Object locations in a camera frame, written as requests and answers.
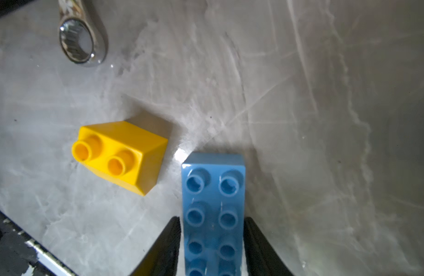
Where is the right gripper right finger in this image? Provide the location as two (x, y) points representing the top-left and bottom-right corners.
(243, 217), (294, 276)

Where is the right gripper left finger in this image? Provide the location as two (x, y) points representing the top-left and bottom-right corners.
(130, 216), (182, 276)

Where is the light blue long brick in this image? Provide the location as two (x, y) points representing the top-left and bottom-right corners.
(181, 152), (246, 276)

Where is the yellow square brick left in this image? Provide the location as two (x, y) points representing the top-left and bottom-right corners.
(72, 121), (168, 196)

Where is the silver combination wrench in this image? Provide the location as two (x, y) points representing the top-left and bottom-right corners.
(58, 0), (106, 67)

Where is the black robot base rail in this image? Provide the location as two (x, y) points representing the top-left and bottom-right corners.
(0, 211), (76, 276)

